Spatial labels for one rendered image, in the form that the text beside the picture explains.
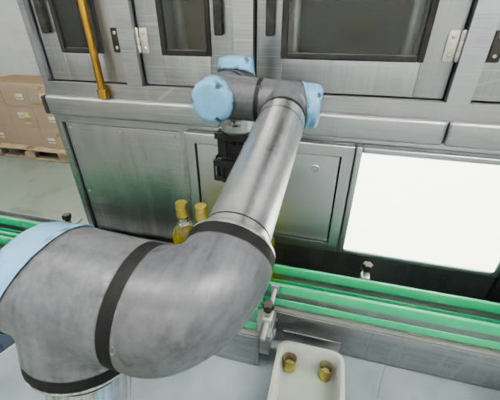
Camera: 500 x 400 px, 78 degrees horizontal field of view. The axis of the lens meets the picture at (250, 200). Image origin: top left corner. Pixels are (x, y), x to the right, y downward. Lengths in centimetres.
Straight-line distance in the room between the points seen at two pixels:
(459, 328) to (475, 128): 49
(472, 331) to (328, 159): 55
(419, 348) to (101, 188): 111
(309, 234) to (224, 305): 72
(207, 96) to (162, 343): 39
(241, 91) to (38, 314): 41
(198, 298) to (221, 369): 73
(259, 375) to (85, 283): 75
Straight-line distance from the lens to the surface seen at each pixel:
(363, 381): 101
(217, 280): 26
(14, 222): 142
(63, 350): 32
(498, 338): 102
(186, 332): 26
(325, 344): 100
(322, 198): 89
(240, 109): 55
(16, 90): 482
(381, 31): 83
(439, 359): 103
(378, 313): 93
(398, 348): 100
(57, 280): 30
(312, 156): 84
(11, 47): 580
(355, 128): 82
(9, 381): 116
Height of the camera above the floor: 160
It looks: 31 degrees down
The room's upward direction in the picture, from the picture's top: straight up
